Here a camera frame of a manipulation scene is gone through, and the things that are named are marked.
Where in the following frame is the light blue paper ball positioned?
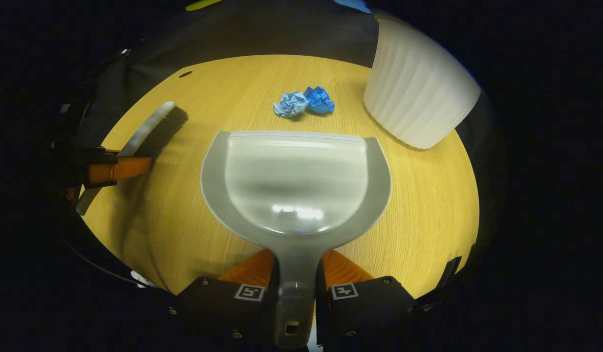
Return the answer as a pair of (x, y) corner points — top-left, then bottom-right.
(273, 91), (309, 119)

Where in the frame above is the small grey broom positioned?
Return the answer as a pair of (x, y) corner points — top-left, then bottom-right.
(76, 100), (177, 216)

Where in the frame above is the grey plastic dustpan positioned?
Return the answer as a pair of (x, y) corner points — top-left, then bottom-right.
(200, 130), (393, 349)

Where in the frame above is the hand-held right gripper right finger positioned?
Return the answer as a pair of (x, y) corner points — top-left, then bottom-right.
(315, 249), (424, 352)

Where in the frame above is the white ribbed garbage bin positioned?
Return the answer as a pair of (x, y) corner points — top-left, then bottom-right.
(364, 17), (482, 150)

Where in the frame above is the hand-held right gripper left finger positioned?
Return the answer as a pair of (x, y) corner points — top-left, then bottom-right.
(167, 248), (281, 352)

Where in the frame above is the dark blue paper ball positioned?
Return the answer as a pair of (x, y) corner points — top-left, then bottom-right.
(303, 86), (335, 114)

